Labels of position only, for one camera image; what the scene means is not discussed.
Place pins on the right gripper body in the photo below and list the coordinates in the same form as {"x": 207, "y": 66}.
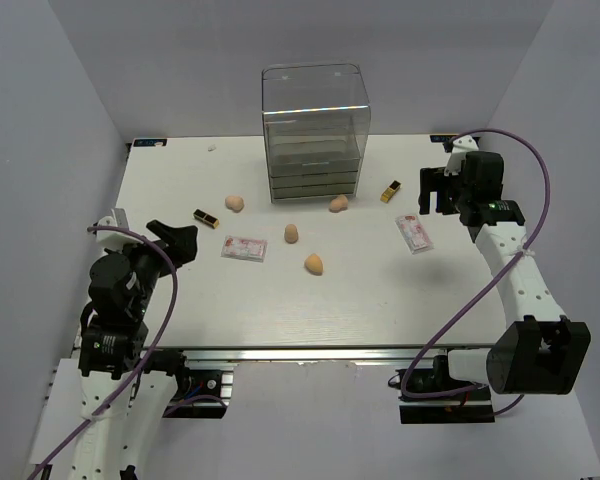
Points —
{"x": 463, "y": 192}

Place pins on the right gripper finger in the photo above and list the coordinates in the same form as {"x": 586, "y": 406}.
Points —
{"x": 447, "y": 204}
{"x": 431, "y": 180}

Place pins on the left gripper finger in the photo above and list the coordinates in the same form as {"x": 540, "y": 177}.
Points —
{"x": 183, "y": 244}
{"x": 164, "y": 232}

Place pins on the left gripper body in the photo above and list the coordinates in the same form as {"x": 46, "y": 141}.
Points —
{"x": 149, "y": 265}

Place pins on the pink packet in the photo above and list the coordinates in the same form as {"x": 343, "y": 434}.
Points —
{"x": 247, "y": 249}
{"x": 414, "y": 233}

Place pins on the beige gourd sponge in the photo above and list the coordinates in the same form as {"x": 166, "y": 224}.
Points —
{"x": 291, "y": 234}

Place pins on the clear acrylic drawer organizer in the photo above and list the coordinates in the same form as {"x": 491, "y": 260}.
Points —
{"x": 316, "y": 120}

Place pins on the orange teardrop sponge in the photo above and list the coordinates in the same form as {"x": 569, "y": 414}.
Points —
{"x": 314, "y": 265}

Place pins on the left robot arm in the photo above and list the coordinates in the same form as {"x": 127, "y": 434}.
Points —
{"x": 126, "y": 382}

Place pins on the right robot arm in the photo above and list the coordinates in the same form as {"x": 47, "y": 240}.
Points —
{"x": 542, "y": 350}

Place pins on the black gold lipstick left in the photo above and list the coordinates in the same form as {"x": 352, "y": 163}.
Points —
{"x": 206, "y": 218}

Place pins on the gold lipstick right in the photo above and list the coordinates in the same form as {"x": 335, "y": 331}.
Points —
{"x": 390, "y": 191}

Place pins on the blue label right corner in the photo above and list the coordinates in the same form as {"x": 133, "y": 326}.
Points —
{"x": 443, "y": 138}

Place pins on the blue label corner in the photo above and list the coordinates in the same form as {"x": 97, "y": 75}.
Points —
{"x": 149, "y": 142}
{"x": 443, "y": 138}

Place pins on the blue label left corner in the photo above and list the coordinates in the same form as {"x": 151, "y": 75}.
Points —
{"x": 149, "y": 142}

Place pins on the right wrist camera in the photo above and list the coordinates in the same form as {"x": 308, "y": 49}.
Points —
{"x": 458, "y": 148}

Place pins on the aluminium rail frame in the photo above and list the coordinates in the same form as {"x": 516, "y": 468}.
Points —
{"x": 310, "y": 354}

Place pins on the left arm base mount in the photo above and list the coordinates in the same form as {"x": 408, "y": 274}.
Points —
{"x": 199, "y": 386}

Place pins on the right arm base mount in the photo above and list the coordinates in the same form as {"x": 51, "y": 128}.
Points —
{"x": 466, "y": 408}

